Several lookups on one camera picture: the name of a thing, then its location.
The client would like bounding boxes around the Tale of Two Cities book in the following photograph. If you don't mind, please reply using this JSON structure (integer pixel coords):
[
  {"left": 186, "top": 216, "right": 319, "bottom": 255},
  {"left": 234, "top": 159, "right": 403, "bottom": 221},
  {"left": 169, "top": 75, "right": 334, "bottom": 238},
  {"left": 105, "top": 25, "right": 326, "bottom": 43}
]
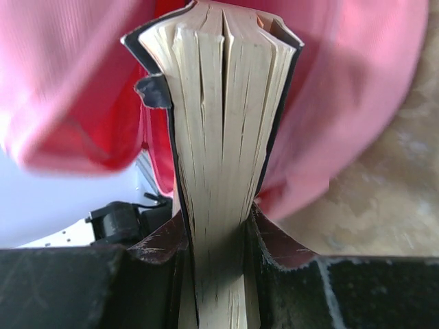
[{"left": 121, "top": 1, "right": 304, "bottom": 328}]

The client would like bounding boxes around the pink student backpack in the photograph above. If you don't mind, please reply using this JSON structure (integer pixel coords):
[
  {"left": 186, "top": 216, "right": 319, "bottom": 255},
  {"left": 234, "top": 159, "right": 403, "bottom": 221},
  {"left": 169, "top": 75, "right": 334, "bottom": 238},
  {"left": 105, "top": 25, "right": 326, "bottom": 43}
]
[{"left": 1, "top": 1, "right": 430, "bottom": 221}]

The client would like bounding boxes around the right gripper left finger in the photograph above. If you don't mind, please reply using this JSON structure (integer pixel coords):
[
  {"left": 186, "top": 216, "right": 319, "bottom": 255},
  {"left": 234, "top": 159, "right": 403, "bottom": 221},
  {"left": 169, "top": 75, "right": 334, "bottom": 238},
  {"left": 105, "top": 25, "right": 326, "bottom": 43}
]
[{"left": 1, "top": 215, "right": 188, "bottom": 328}]

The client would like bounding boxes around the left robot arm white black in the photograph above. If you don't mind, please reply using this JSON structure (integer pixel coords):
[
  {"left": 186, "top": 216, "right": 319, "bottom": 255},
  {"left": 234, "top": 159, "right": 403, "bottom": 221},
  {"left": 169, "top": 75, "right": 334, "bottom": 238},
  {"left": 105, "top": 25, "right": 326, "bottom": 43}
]
[{"left": 1, "top": 152, "right": 158, "bottom": 248}]

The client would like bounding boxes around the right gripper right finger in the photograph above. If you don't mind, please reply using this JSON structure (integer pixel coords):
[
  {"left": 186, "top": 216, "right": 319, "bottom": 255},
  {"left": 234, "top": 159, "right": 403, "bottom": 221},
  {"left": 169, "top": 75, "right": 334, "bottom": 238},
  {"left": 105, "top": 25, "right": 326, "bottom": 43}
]
[{"left": 244, "top": 206, "right": 438, "bottom": 328}]

